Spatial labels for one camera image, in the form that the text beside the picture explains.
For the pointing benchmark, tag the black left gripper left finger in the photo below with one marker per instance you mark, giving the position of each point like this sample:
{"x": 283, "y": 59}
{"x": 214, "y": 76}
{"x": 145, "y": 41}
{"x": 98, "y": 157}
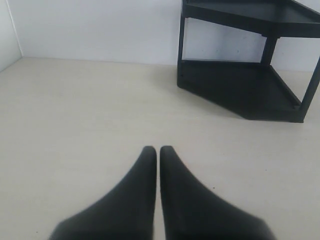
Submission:
{"x": 125, "y": 213}

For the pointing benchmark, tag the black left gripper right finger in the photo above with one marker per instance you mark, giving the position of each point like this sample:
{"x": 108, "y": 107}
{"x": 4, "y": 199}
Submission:
{"x": 192, "y": 212}

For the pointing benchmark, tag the black metal shelf rack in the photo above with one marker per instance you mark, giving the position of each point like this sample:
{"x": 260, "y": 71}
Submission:
{"x": 252, "y": 90}

